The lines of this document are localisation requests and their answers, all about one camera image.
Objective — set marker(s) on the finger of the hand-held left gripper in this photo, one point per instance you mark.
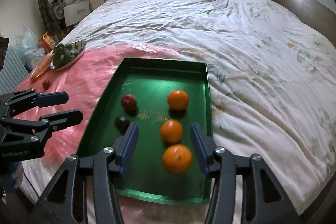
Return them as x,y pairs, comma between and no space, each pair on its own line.
65,117
51,99

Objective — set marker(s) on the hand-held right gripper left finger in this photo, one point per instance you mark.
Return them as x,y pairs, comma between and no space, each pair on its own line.
129,150

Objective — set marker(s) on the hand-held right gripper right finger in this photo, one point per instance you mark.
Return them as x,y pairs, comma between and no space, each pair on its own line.
199,148

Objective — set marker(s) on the orange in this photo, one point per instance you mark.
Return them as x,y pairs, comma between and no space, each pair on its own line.
171,131
177,158
178,100

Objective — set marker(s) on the dark purple plum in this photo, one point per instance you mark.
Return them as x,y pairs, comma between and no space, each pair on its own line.
121,123

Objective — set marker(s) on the red plum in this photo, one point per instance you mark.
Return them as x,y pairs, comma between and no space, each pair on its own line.
46,83
128,102

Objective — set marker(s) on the green tray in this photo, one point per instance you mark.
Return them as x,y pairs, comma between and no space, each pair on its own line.
152,82

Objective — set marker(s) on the blue and white cloth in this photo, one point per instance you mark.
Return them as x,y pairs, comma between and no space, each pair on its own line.
11,176

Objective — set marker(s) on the pink plastic sheet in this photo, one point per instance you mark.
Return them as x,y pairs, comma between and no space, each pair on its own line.
86,74

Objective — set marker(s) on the clear plastic bag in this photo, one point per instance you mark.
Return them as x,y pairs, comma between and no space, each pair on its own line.
36,56

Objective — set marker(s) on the green spinach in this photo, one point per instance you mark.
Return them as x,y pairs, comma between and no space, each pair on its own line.
64,53

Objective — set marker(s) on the light blue suitcase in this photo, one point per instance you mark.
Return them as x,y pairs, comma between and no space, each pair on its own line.
13,69

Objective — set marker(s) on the red yellow packet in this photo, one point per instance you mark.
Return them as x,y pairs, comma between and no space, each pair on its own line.
47,41

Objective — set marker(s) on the metal plate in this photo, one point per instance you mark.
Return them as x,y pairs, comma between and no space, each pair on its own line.
80,45

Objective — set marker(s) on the bluish plastic bag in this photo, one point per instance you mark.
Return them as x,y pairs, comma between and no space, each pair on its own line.
26,41

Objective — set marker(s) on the purple white fan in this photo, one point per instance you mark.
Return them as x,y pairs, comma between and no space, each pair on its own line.
59,11

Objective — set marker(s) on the white paper bag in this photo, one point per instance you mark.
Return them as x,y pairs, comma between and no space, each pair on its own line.
76,13

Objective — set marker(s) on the hanging plaid clothing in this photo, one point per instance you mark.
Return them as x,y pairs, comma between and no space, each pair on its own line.
45,6

